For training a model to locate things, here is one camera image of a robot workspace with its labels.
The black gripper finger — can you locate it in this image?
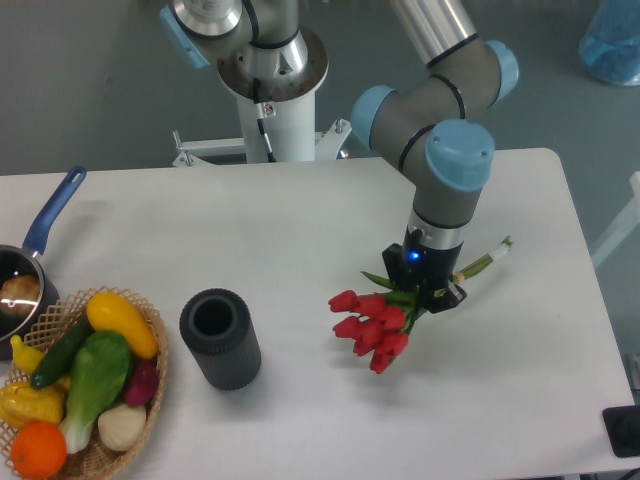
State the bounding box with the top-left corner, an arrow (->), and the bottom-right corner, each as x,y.
382,243 -> 416,292
416,281 -> 467,314

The white garlic bulb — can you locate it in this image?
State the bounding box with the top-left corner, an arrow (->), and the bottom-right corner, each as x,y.
98,403 -> 146,452

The red tulip bouquet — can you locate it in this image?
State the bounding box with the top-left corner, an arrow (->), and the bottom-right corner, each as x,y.
328,236 -> 513,374

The small yellow banana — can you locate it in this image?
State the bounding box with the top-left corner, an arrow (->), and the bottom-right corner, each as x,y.
10,335 -> 45,375

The black cable on pedestal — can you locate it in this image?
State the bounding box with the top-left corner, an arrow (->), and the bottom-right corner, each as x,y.
251,77 -> 278,164

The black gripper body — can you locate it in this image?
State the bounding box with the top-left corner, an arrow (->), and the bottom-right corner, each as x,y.
399,238 -> 462,291

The purple red radish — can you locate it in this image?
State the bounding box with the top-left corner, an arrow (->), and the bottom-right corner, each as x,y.
123,360 -> 159,407

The yellow squash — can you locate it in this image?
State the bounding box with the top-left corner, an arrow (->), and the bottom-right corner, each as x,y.
86,292 -> 159,360

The blue handled saucepan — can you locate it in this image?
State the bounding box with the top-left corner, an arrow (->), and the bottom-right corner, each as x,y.
1,166 -> 87,361

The orange fruit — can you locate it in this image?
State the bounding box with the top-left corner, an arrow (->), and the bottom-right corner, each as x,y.
10,421 -> 67,479

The brown bread roll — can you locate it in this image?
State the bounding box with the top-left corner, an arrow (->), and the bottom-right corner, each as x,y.
1,275 -> 40,319

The white frame bar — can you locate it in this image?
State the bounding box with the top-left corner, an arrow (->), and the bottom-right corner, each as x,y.
590,171 -> 639,269

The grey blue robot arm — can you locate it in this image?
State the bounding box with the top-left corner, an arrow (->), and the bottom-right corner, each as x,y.
160,1 -> 519,313

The dark grey ribbed vase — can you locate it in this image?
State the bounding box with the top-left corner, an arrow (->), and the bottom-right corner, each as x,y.
179,288 -> 261,391

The black device at edge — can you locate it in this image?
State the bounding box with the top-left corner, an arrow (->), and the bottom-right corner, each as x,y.
602,405 -> 640,458

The green bok choy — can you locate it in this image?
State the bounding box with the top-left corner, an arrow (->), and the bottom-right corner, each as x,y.
59,331 -> 132,455

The dark green cucumber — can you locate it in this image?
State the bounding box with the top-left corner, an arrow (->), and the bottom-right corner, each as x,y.
30,317 -> 94,389

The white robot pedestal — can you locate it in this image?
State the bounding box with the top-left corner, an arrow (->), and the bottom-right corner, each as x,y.
173,26 -> 352,166

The yellow bell pepper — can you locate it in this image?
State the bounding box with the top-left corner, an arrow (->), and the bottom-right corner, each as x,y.
1,381 -> 66,430

